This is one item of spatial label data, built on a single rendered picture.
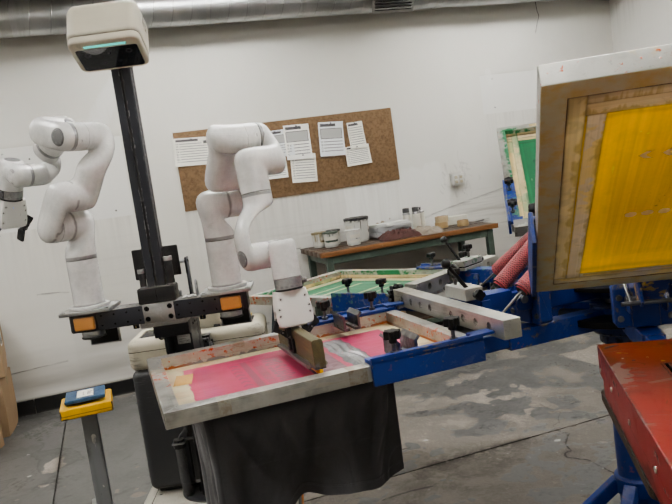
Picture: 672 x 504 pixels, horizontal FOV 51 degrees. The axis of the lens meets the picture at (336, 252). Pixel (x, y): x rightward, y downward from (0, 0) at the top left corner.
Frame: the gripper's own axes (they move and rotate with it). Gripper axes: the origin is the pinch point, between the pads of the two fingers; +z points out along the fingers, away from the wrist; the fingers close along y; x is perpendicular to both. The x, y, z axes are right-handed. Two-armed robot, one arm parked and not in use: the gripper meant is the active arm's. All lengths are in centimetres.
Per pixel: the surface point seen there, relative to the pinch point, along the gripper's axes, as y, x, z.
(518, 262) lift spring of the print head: -73, -3, -9
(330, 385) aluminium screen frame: 1.4, 28.6, 6.4
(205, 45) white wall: -58, -367, -183
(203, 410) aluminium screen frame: 30.8, 28.4, 5.0
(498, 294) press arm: -61, 3, -2
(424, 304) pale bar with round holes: -42.9, -10.0, -1.6
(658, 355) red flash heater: -32, 97, -2
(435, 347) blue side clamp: -25.7, 30.1, 3.3
